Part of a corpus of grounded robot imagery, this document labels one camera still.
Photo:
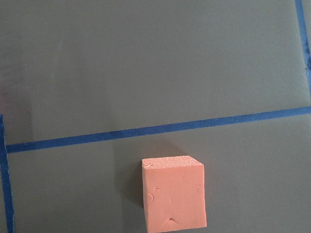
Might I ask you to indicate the orange foam cube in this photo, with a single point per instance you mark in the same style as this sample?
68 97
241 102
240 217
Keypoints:
173 194

